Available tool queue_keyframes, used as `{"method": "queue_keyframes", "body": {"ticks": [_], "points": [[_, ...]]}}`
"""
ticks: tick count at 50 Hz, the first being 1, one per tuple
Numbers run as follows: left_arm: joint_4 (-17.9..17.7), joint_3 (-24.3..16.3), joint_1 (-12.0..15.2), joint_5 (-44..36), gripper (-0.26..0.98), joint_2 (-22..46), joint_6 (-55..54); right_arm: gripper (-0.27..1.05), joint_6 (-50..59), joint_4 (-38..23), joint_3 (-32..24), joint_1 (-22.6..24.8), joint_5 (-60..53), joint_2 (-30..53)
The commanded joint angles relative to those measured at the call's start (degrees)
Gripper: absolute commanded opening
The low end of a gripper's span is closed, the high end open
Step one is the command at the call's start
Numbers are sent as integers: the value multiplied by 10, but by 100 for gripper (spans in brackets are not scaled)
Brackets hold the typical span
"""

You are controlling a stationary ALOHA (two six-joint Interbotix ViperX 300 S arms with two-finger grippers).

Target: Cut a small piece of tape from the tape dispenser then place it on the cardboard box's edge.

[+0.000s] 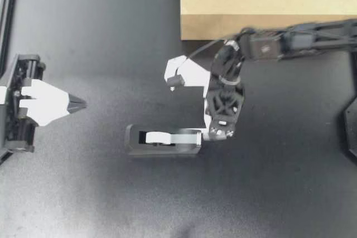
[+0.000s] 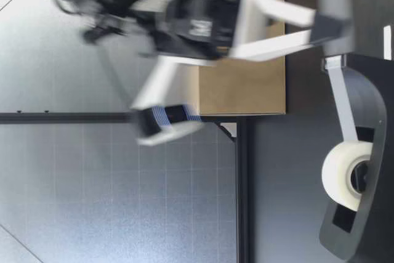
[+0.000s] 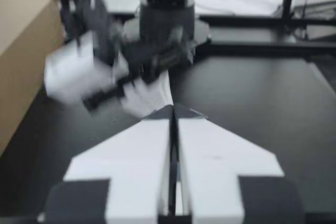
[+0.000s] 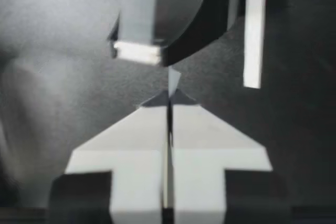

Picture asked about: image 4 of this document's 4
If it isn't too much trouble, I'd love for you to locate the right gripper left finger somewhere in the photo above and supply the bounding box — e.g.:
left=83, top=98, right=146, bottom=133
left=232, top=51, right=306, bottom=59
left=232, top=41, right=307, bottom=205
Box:
left=49, top=90, right=170, bottom=224

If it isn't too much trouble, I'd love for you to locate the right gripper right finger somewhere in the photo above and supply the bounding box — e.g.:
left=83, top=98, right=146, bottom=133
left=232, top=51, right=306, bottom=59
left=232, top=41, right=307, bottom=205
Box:
left=169, top=89, right=287, bottom=224

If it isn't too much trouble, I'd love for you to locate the cut piece of clear tape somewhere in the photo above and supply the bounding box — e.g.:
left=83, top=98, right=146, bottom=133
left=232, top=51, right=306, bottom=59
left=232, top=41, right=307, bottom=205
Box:
left=167, top=67, right=182, bottom=98

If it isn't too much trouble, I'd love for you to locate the black tape dispenser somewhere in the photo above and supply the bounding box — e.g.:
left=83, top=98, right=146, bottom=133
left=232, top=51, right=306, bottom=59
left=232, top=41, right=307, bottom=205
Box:
left=106, top=0, right=247, bottom=68

